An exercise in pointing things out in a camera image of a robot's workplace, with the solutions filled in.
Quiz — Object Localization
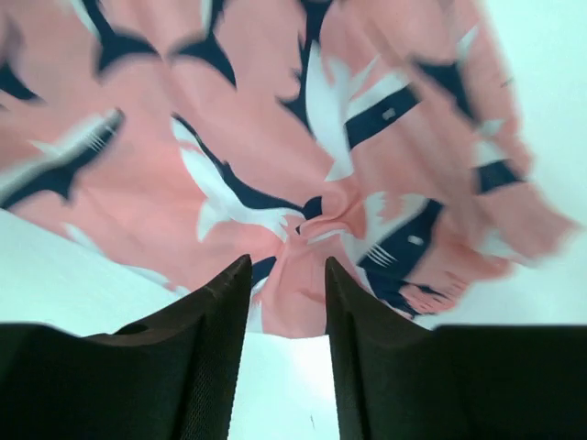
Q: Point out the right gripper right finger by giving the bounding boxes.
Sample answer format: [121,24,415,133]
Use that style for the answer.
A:
[326,258,586,439]

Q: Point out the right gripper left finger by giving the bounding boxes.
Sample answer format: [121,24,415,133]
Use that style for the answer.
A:
[1,256,252,440]

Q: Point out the pink shark print shorts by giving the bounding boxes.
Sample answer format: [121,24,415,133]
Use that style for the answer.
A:
[1,1,577,337]

